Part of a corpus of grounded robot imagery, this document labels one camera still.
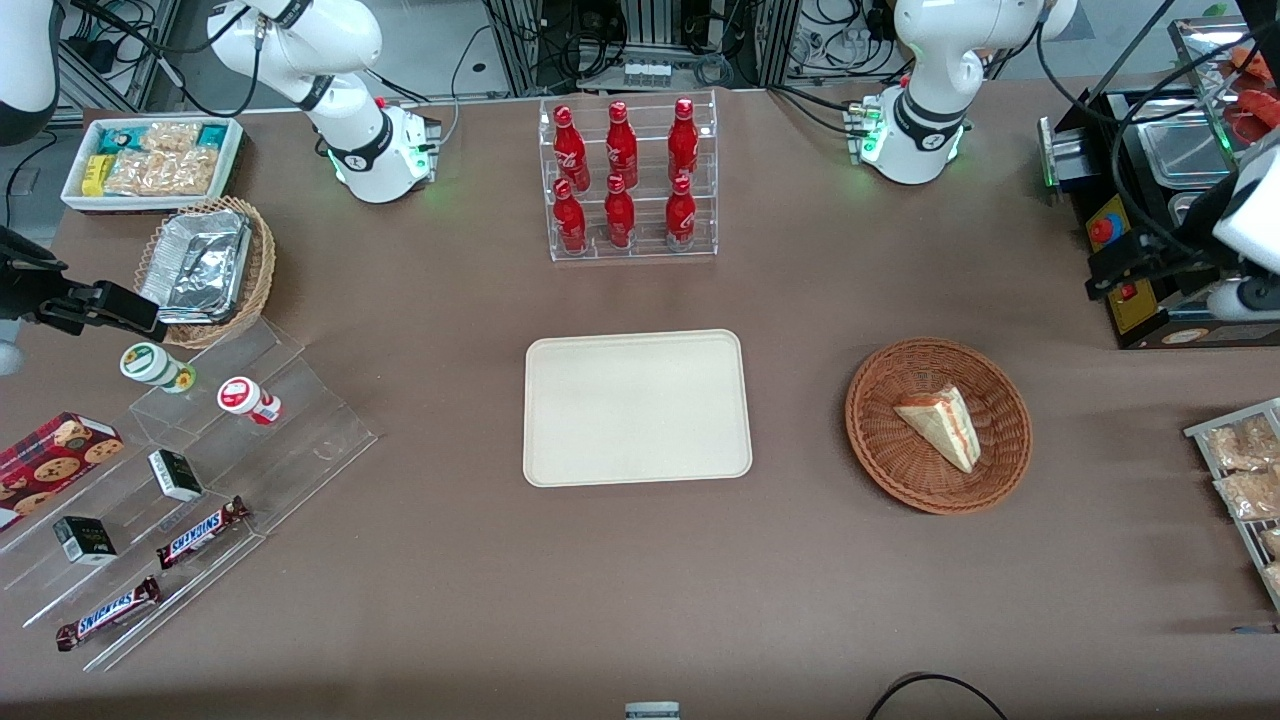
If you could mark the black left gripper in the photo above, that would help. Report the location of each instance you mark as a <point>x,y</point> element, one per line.
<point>1178,262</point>

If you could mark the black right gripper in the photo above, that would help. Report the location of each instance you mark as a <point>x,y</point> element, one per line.
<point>22,290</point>

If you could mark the triangle sandwich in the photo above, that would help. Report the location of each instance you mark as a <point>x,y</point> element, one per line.
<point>945,425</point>

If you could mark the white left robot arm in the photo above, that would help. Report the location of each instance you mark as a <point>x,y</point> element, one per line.
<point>930,60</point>

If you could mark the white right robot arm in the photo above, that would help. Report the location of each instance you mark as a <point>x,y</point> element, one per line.
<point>300,40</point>

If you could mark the light wicker basket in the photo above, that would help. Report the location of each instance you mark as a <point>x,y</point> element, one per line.
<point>262,270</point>

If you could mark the tray of packaged snacks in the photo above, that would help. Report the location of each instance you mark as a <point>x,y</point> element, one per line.
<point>1200,432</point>

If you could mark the brown wicker basket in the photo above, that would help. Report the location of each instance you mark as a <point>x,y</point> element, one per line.
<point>900,460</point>

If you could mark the beige plastic tray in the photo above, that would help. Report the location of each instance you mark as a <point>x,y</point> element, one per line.
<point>636,408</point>

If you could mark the green lid yogurt bottle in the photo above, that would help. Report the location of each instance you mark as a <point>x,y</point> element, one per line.
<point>150,363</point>

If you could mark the black food warmer machine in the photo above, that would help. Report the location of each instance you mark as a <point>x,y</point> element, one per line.
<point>1140,325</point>

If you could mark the aluminium foil container stack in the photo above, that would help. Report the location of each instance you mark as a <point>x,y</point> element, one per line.
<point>198,265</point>

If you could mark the steel food pan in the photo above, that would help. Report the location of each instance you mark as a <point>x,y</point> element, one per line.
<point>1180,150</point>
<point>1185,205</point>

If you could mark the red lid yogurt bottle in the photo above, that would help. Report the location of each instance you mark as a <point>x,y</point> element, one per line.
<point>243,397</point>

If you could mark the large rice cracker packet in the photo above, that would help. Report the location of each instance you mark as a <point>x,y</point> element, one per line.
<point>160,172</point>

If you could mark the yellow snack packet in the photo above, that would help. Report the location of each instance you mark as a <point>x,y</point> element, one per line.
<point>95,175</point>

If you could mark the small black box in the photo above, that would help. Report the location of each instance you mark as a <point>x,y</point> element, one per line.
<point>176,475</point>
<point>85,540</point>

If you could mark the red cookie box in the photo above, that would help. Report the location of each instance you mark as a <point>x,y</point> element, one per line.
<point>50,462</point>

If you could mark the teal snack packet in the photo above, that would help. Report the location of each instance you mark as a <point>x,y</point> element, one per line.
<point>212,135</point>
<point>120,140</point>

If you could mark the white snack bin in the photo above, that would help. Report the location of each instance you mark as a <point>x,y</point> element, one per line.
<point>232,160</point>

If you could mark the clear acrylic stepped shelf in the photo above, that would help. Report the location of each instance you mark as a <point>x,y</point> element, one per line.
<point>300,440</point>

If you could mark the red sausage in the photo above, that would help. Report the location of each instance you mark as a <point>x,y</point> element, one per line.
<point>1255,115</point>

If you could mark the clear bag of crackers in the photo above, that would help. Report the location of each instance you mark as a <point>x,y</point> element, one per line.
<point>1271,543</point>
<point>1240,443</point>
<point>1273,578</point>
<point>1250,494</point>

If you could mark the snickers bar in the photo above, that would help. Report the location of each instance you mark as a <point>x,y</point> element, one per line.
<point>108,613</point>
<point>200,533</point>

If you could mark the orange sausage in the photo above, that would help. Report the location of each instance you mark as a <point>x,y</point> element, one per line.
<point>1252,63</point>

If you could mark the blue flat object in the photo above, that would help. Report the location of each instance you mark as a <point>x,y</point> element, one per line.
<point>1255,629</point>

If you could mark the red cola bottle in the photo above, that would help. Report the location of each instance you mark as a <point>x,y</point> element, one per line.
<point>569,148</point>
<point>621,145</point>
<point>683,140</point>
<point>619,215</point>
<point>681,215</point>
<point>570,220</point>

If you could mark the clear acrylic bottle rack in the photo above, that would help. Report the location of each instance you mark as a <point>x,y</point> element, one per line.
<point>645,250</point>

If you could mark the white power strip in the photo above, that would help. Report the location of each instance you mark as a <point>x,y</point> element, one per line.
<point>647,72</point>

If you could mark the small grey device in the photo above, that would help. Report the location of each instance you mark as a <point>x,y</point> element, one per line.
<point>652,711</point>

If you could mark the aluminium frame rack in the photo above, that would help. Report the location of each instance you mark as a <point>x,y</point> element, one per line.
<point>640,30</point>

